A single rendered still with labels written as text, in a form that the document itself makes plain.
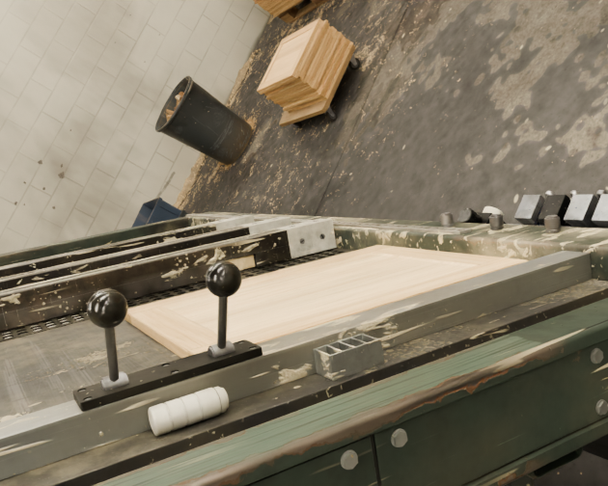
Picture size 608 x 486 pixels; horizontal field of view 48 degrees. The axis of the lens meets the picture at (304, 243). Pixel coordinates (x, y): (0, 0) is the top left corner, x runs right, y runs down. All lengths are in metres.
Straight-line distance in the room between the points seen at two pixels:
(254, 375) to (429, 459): 0.25
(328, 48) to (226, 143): 1.47
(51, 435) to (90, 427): 0.04
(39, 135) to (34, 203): 0.58
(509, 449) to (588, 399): 0.10
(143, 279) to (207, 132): 4.01
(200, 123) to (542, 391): 4.87
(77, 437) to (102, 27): 5.93
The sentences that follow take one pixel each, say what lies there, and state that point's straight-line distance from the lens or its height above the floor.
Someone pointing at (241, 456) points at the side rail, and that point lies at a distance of 0.52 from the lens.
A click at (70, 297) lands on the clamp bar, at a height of 1.39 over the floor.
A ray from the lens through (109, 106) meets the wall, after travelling 6.38.
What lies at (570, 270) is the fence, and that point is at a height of 0.93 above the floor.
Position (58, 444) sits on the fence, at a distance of 0.73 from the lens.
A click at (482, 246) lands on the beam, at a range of 1.24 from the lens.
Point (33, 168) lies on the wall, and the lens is 6.18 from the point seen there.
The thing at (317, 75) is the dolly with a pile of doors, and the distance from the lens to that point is 4.29.
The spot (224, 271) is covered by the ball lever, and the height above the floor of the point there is 1.42.
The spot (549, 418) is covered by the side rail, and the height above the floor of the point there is 1.15.
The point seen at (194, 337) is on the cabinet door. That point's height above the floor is 1.31.
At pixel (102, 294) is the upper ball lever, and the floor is 1.52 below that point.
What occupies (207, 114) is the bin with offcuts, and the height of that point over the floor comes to 0.41.
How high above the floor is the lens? 1.67
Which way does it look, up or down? 26 degrees down
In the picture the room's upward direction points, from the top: 60 degrees counter-clockwise
